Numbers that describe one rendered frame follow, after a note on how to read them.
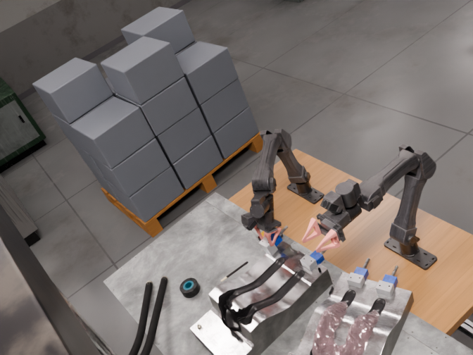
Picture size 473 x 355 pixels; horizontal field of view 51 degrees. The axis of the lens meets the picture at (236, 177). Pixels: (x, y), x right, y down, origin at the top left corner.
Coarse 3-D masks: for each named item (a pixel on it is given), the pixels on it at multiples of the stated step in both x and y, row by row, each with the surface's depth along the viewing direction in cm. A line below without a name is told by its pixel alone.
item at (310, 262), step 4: (316, 252) 188; (320, 252) 189; (324, 252) 189; (304, 256) 187; (308, 256) 186; (312, 256) 187; (316, 256) 187; (320, 256) 186; (300, 260) 186; (304, 260) 186; (308, 260) 185; (312, 260) 184; (316, 260) 185; (320, 260) 186; (304, 264) 186; (308, 264) 183; (312, 264) 183; (316, 264) 185; (308, 268) 185; (312, 268) 184
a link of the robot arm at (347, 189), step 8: (344, 184) 153; (352, 184) 151; (336, 192) 151; (344, 192) 150; (352, 192) 150; (360, 192) 154; (344, 200) 151; (352, 200) 151; (360, 200) 156; (376, 200) 155; (368, 208) 155
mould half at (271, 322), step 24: (264, 264) 195; (288, 264) 190; (216, 288) 187; (264, 288) 186; (312, 288) 181; (216, 312) 188; (264, 312) 173; (288, 312) 177; (216, 336) 180; (240, 336) 176; (264, 336) 173
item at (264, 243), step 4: (284, 228) 198; (280, 232) 197; (272, 236) 197; (264, 240) 195; (272, 240) 195; (276, 240) 194; (280, 240) 196; (260, 244) 195; (264, 244) 194; (268, 244) 192; (276, 244) 195; (264, 248) 195; (268, 248) 193; (272, 248) 194; (276, 248) 195; (268, 252) 195; (272, 252) 195
